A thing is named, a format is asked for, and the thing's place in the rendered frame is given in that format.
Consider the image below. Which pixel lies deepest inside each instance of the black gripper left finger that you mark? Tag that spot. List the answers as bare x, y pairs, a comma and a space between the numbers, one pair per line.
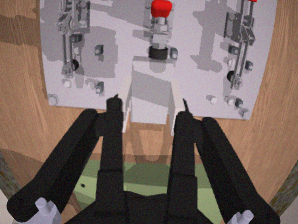
44, 198

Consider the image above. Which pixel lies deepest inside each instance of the light grey fixture plate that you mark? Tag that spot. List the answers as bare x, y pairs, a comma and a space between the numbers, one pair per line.
201, 67

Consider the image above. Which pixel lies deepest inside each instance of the light grey rectangular block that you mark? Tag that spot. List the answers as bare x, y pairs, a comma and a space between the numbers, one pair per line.
150, 89

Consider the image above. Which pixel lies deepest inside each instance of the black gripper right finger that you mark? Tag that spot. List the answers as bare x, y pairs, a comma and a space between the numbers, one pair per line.
235, 194

